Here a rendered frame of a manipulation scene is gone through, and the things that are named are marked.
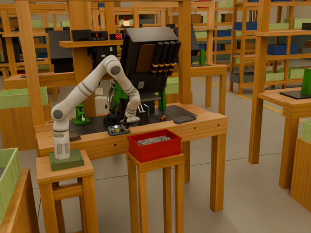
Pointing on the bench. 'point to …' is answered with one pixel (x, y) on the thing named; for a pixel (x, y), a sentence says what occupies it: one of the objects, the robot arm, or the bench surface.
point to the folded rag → (74, 137)
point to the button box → (118, 131)
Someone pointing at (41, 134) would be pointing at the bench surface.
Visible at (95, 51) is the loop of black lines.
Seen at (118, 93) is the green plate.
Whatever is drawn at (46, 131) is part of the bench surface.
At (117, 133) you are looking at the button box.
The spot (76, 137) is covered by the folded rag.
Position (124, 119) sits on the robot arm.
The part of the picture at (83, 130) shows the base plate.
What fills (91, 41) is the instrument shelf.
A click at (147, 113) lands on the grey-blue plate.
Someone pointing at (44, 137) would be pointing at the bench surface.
